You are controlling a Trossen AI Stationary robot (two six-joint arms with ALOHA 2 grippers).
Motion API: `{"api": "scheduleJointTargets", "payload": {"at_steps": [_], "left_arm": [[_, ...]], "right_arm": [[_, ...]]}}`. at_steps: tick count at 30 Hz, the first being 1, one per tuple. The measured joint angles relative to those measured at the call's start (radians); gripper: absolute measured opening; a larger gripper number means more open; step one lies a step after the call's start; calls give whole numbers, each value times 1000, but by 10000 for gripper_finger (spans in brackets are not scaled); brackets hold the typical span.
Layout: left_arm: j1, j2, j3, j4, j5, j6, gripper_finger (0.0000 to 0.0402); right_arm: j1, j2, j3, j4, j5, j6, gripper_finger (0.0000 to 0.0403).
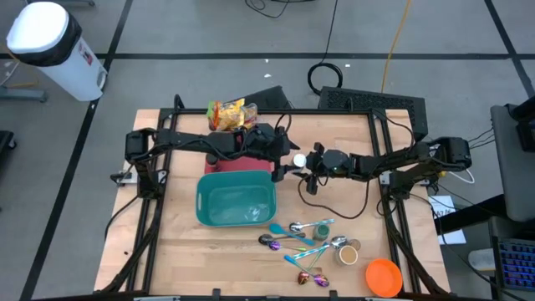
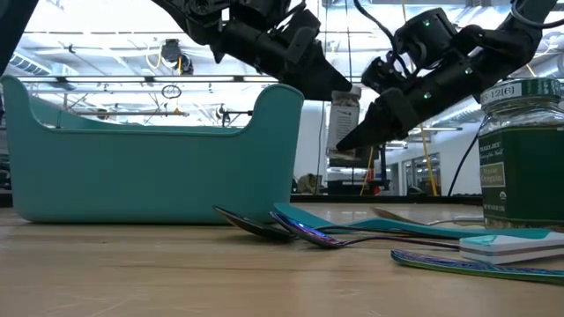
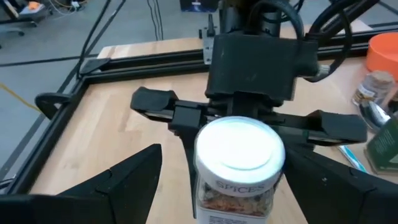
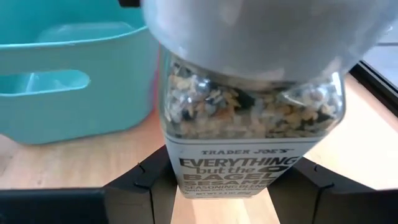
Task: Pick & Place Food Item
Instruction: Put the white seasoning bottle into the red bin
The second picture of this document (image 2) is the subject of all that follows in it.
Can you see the white lid jar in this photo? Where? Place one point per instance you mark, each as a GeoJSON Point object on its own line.
{"type": "Point", "coordinates": [343, 119]}

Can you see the teal plastic bin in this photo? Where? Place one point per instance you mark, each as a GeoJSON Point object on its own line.
{"type": "Point", "coordinates": [154, 176]}

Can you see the black metal table frame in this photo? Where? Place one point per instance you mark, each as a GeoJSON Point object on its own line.
{"type": "Point", "coordinates": [396, 199]}

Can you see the teal plastic spoon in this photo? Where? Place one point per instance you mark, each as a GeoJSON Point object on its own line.
{"type": "Point", "coordinates": [462, 230]}

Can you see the purple iridescent spoon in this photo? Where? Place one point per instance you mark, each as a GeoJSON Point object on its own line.
{"type": "Point", "coordinates": [308, 235]}

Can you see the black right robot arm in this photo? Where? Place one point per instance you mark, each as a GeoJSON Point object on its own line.
{"type": "Point", "coordinates": [498, 39]}

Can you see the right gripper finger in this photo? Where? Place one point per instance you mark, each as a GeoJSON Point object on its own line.
{"type": "Point", "coordinates": [383, 123]}

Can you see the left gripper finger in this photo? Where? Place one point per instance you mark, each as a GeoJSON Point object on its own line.
{"type": "Point", "coordinates": [321, 79]}

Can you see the round black ceiling fixture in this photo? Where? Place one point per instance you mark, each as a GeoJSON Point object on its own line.
{"type": "Point", "coordinates": [171, 50]}

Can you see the green lid oregano jar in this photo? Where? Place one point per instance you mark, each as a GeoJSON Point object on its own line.
{"type": "Point", "coordinates": [524, 176]}

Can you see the dark metal spoon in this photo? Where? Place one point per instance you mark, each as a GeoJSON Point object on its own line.
{"type": "Point", "coordinates": [255, 226]}

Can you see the black computer monitor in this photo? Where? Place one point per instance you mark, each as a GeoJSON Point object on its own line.
{"type": "Point", "coordinates": [352, 164]}

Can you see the black metal stand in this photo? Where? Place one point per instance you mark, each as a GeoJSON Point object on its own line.
{"type": "Point", "coordinates": [250, 116]}

